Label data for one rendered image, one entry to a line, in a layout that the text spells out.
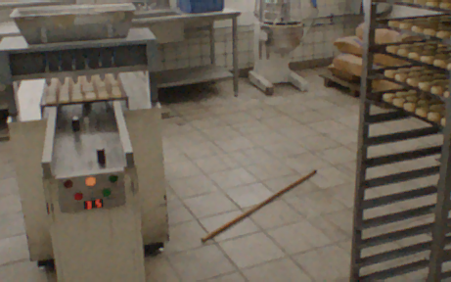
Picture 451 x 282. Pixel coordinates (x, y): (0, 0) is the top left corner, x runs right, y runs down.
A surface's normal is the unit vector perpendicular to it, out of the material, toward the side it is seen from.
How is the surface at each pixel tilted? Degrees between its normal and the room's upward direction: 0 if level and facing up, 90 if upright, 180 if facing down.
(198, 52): 90
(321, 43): 90
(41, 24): 115
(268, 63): 90
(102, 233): 90
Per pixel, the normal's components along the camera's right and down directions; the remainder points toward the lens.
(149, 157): 0.25, 0.32
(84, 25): 0.23, 0.69
